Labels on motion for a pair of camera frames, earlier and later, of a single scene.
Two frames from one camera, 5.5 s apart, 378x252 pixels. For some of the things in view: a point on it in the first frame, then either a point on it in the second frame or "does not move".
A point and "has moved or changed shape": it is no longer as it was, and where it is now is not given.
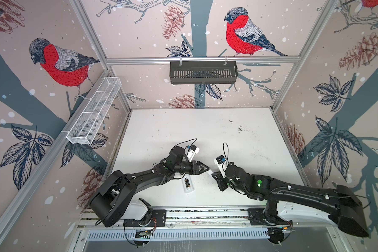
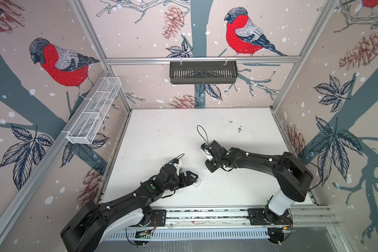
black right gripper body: (238, 188) → (214, 162)
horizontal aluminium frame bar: (202, 59) does not move
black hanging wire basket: (203, 72) does not move
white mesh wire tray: (85, 128) does not move
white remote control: (187, 184) has moved or changed shape
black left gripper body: (188, 168) → (181, 182)
